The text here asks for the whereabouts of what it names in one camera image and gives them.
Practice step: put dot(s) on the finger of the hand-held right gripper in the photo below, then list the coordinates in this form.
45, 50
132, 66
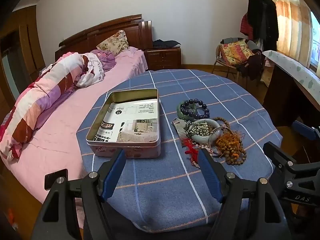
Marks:
282, 165
306, 130

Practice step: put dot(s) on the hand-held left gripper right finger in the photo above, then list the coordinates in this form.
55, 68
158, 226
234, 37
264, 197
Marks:
208, 172

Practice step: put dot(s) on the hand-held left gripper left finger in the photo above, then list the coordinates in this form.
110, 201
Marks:
113, 172

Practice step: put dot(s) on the pink metal tin box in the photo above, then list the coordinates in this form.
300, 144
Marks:
125, 152

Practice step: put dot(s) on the wooden bead mala orange tassel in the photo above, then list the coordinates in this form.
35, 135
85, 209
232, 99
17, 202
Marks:
232, 155

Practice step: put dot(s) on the red knot tassel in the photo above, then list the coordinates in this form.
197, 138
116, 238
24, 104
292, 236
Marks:
191, 147

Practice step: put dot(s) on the thin silver bangle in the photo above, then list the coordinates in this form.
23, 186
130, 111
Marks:
220, 128

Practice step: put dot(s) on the pale jade bangle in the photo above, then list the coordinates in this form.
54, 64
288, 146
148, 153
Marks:
212, 122

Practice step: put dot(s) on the metal band wristwatch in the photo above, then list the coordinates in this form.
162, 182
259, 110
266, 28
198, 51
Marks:
180, 130

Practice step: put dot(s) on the black flat device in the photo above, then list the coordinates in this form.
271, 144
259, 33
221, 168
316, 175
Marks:
51, 178

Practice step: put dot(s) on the bed with pink sheet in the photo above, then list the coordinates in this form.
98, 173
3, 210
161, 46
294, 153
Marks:
62, 135

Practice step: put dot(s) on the printed paper leaflet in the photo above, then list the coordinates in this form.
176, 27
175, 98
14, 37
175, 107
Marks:
135, 112

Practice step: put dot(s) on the dark green jade pendant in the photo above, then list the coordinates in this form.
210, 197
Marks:
179, 113

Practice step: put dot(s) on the dark garment on chair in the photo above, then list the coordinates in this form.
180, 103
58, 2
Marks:
252, 66

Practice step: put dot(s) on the window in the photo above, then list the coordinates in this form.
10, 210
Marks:
315, 45

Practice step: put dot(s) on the colourful patchwork cushion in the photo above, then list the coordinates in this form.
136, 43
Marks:
236, 51

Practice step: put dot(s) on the chair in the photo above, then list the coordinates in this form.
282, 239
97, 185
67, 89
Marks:
217, 65

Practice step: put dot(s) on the pink patchwork quilt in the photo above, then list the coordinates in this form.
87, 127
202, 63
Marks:
50, 85

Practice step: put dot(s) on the orange striped curtain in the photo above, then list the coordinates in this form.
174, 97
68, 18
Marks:
290, 17

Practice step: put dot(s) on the purple blanket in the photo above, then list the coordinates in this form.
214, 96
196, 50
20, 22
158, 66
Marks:
106, 58

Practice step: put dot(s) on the black hanging coat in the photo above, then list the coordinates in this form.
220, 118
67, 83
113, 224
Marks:
265, 17

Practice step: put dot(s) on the red hanging garment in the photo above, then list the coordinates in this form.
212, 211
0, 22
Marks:
245, 26

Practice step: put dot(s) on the wooden nightstand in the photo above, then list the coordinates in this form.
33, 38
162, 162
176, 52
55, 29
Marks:
162, 58

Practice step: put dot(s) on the floral pillow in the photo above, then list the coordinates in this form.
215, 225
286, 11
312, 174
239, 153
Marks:
113, 42

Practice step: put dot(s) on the dark folded clothes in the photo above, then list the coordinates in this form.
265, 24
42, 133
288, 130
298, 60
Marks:
166, 44

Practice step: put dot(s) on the dark wooden headboard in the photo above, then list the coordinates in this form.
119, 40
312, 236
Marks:
135, 35

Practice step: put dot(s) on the wooden wardrobe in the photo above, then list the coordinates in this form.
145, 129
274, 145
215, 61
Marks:
22, 47

